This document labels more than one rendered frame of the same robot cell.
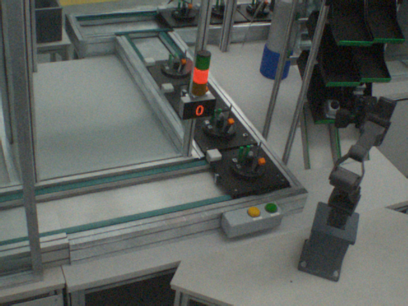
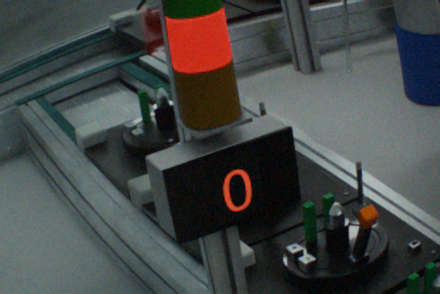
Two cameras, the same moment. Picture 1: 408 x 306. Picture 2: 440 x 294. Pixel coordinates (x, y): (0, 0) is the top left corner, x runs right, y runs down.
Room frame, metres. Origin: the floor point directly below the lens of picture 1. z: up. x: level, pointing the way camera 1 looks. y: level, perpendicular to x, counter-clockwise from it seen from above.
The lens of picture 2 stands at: (0.80, -0.05, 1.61)
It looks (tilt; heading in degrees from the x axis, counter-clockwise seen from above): 24 degrees down; 6
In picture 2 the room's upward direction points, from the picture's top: 9 degrees counter-clockwise
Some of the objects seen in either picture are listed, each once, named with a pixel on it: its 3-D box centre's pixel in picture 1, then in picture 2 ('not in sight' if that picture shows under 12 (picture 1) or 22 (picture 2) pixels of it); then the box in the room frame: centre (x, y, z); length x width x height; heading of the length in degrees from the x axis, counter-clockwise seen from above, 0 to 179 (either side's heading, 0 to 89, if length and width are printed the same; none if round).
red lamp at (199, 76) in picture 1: (201, 73); (198, 36); (1.65, 0.05, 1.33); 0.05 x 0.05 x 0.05
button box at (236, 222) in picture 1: (252, 218); not in sight; (1.41, -0.20, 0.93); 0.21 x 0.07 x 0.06; 119
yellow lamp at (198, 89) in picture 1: (199, 86); (207, 89); (1.65, 0.05, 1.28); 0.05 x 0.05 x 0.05
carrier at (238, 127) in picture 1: (220, 121); (337, 231); (1.86, -0.05, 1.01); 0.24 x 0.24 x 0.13; 29
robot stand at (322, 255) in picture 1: (327, 241); not in sight; (1.32, -0.46, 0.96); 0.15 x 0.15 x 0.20; 77
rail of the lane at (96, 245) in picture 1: (195, 221); not in sight; (1.37, -0.01, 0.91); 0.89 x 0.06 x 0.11; 119
